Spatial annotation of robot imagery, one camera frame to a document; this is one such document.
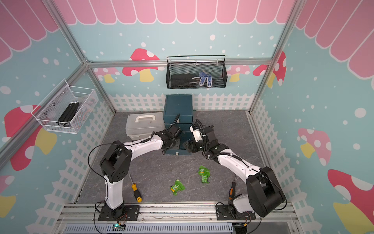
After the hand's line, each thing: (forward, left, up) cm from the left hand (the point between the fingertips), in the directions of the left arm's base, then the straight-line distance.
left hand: (174, 145), depth 96 cm
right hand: (-5, -9, +11) cm, 15 cm away
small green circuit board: (-45, +25, -6) cm, 52 cm away
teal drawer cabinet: (+12, -3, +17) cm, 22 cm away
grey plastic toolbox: (+9, +22, +9) cm, 25 cm away
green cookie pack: (-18, -20, -2) cm, 27 cm away
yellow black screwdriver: (-29, +19, -3) cm, 35 cm away
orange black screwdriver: (-27, -34, -1) cm, 44 cm away
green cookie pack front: (-26, -4, -2) cm, 26 cm away
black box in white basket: (-3, +49, +32) cm, 58 cm away
